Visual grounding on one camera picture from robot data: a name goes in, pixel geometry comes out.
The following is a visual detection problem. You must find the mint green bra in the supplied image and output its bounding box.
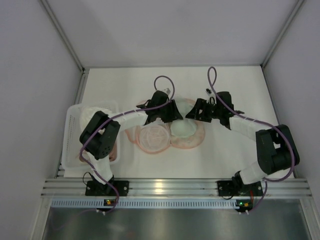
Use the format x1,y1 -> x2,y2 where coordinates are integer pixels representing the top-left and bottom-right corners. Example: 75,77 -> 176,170
170,97 -> 197,139

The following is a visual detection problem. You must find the floral pink laundry bag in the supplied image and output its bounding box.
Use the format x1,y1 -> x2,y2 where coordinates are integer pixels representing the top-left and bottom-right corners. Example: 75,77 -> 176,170
124,98 -> 206,154

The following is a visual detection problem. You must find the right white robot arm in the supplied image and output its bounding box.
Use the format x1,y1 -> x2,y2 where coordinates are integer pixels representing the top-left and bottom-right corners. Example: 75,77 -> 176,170
186,91 -> 300,192

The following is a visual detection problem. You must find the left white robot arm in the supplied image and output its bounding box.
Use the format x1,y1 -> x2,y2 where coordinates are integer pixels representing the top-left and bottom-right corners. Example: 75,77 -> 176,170
79,90 -> 183,186

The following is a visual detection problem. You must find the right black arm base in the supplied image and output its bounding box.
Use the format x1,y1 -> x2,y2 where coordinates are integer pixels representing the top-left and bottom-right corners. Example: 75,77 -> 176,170
217,179 -> 263,198

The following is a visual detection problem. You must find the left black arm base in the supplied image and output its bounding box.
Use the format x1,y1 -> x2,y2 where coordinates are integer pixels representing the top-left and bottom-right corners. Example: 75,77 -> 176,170
85,179 -> 130,197

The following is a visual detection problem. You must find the white plastic basket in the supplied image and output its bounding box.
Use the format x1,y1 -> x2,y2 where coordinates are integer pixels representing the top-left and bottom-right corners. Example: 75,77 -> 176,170
61,100 -> 119,171

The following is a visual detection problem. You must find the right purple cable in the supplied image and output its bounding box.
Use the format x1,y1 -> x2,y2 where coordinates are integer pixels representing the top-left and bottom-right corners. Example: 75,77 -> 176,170
207,66 -> 296,213

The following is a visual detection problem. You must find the purple cable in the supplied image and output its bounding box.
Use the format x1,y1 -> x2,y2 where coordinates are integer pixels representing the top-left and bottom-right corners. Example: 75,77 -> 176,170
79,75 -> 176,215
207,66 -> 296,213

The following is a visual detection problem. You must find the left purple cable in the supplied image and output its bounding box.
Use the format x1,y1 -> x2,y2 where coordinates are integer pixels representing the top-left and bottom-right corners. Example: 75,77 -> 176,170
79,75 -> 176,215

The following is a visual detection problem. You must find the aluminium mounting rail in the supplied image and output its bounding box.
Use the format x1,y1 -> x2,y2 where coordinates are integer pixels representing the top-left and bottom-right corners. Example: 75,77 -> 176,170
40,177 -> 313,200

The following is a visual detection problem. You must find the white slotted cable duct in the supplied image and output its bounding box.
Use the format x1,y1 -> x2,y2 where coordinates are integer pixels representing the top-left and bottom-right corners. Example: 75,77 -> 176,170
51,198 -> 252,209

